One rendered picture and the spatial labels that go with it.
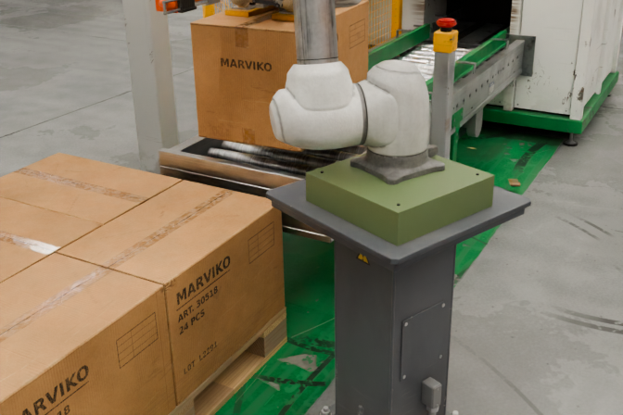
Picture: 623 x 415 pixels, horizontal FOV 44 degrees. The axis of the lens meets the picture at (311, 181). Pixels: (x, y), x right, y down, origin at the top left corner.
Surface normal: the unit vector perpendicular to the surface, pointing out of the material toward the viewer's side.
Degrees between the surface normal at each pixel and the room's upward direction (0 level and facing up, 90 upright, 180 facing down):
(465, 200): 90
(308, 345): 0
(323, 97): 75
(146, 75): 90
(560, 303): 0
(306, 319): 0
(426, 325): 90
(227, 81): 90
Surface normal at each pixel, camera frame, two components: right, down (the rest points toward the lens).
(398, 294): 0.63, 0.30
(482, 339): -0.02, -0.92
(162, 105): 0.87, 0.18
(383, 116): 0.15, 0.23
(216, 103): -0.43, 0.36
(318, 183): -0.78, 0.26
